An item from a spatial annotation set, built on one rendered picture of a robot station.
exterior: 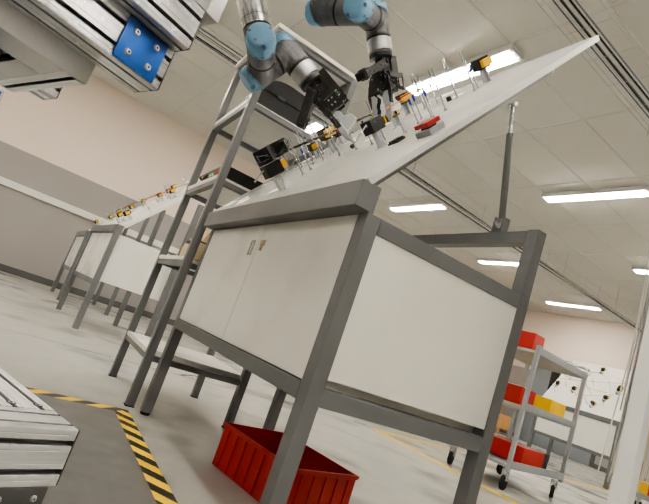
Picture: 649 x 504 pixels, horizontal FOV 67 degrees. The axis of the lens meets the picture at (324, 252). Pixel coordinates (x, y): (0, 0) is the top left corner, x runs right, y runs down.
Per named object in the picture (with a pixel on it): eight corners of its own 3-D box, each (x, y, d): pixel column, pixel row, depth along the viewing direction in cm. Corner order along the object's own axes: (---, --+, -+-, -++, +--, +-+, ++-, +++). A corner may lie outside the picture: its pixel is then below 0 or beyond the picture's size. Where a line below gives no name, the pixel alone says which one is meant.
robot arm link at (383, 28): (356, 4, 148) (368, 14, 156) (360, 40, 148) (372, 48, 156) (380, -6, 145) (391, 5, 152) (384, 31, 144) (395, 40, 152)
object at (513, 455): (503, 492, 318) (544, 332, 338) (440, 461, 357) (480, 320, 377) (566, 502, 377) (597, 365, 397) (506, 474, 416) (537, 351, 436)
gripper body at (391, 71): (405, 91, 150) (401, 52, 151) (385, 88, 145) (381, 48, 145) (387, 99, 157) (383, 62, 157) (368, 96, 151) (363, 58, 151)
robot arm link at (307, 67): (287, 74, 137) (294, 81, 145) (297, 86, 137) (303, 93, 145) (308, 55, 136) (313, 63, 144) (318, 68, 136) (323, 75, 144)
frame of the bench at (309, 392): (241, 584, 96) (368, 211, 111) (138, 411, 198) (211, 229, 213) (451, 598, 124) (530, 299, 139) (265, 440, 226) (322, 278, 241)
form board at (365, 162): (213, 216, 213) (211, 212, 213) (377, 123, 257) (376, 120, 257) (371, 185, 111) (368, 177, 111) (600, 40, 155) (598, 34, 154)
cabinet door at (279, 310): (298, 377, 107) (355, 212, 114) (219, 338, 154) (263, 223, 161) (308, 381, 108) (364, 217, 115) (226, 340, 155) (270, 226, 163)
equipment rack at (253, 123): (123, 405, 199) (280, 22, 233) (106, 373, 251) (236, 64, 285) (233, 431, 222) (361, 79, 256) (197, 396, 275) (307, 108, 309)
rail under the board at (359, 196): (355, 204, 109) (364, 177, 110) (203, 226, 211) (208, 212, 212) (373, 214, 111) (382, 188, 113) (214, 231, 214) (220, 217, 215)
